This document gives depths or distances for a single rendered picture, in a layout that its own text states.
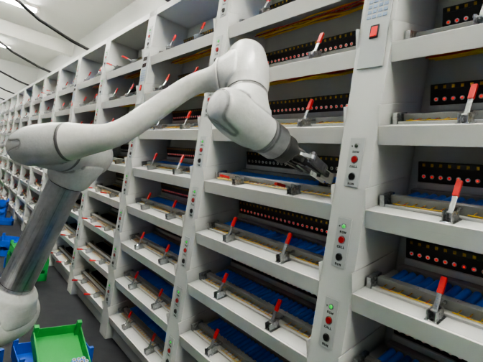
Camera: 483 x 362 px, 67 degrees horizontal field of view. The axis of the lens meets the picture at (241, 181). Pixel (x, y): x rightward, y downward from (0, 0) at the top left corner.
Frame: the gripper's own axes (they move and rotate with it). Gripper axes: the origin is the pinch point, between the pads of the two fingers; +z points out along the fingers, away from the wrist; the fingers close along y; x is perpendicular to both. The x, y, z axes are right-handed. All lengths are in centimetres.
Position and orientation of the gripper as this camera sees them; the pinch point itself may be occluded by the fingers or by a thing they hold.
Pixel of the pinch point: (322, 174)
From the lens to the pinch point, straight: 106.0
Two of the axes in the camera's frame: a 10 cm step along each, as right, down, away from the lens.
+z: 6.9, 3.7, 6.3
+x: -3.4, 9.3, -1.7
